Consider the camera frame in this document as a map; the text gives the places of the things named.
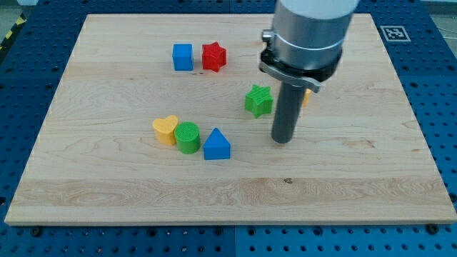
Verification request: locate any red star block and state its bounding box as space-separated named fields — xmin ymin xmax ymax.
xmin=201 ymin=41 xmax=227 ymax=72

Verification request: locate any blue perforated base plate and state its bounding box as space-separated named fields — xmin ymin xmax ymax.
xmin=1 ymin=0 xmax=456 ymax=256

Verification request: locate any yellow block behind rod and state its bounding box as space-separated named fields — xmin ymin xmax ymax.
xmin=302 ymin=89 xmax=312 ymax=107

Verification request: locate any blue triangle block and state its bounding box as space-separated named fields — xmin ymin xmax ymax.
xmin=204 ymin=128 xmax=231 ymax=160

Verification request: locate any green star block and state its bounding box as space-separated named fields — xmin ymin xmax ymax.
xmin=245 ymin=84 xmax=273 ymax=118

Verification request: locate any yellow heart block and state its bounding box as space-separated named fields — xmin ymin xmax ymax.
xmin=152 ymin=115 xmax=179 ymax=146

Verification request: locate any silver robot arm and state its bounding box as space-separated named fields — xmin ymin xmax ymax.
xmin=258 ymin=0 xmax=359 ymax=143

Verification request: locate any white fiducial marker tag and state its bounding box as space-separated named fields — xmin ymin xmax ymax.
xmin=381 ymin=25 xmax=411 ymax=42

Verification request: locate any green cylinder block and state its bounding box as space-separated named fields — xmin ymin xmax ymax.
xmin=174 ymin=121 xmax=201 ymax=154

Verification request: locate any blue cube block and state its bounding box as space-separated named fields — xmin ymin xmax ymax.
xmin=172 ymin=44 xmax=194 ymax=71

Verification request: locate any wooden board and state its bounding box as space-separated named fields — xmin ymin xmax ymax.
xmin=5 ymin=14 xmax=456 ymax=226

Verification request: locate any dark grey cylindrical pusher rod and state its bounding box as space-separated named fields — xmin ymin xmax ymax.
xmin=271 ymin=82 xmax=305 ymax=143

